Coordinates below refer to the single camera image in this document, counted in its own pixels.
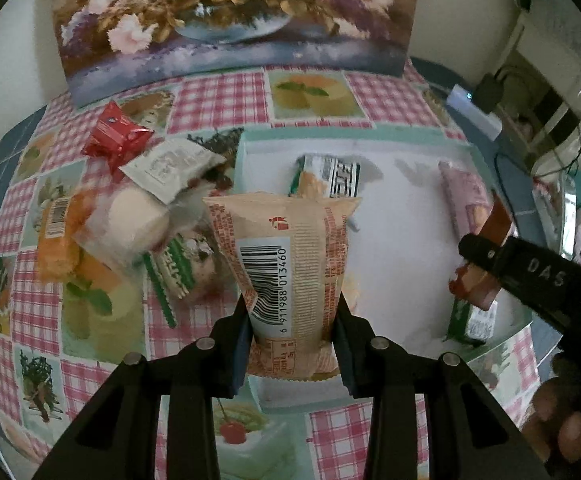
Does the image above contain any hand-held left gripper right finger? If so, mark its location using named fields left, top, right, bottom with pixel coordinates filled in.
left=333, top=292, right=553, bottom=480

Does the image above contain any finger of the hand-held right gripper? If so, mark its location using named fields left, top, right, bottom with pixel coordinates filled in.
left=457, top=233, right=526, bottom=302

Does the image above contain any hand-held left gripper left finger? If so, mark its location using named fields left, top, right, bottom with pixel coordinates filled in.
left=30, top=292, right=254, bottom=480

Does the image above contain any red-brown snack packet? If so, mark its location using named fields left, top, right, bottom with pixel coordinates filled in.
left=447, top=200, right=517, bottom=311

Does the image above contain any dark green snack packet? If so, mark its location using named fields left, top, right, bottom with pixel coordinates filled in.
left=447, top=297, right=499, bottom=347

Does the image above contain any pink snack packet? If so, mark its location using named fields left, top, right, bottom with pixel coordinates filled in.
left=439, top=160, right=494, bottom=241

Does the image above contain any white tray with mint rim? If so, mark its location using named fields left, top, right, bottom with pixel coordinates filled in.
left=233, top=127, right=536, bottom=413

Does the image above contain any beige floral snack packet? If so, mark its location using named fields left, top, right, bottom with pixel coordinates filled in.
left=203, top=192, right=363, bottom=382

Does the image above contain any round bun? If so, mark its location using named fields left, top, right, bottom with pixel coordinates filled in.
left=78, top=185, right=172, bottom=267

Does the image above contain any green and white snack packet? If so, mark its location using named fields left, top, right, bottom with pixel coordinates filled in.
left=289, top=154, right=362, bottom=199

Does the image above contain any white sachet packet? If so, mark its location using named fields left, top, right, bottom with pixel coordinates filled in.
left=120, top=139, right=227, bottom=206

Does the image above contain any orange snack packet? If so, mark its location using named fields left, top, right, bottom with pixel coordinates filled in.
left=38, top=194, right=121, bottom=287

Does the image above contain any red flower-print snack packet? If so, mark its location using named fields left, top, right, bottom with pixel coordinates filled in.
left=81, top=101, right=152, bottom=173

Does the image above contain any person's right hand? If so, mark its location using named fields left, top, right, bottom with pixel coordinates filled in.
left=520, top=375, right=581, bottom=466

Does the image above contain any green striped snack packet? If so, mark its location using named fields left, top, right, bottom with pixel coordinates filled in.
left=143, top=235, right=212, bottom=329

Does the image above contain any teal plastic case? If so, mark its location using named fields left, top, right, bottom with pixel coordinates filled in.
left=560, top=170, right=581, bottom=261

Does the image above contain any white device with blue light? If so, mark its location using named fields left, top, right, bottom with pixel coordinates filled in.
left=445, top=85, right=503, bottom=142

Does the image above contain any black adapter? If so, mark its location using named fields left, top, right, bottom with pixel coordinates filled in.
left=473, top=74, right=507, bottom=114

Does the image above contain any white shelf unit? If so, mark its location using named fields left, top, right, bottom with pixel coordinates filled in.
left=490, top=0, right=581, bottom=176

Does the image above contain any floral painting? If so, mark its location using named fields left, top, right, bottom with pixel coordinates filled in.
left=50, top=0, right=421, bottom=108

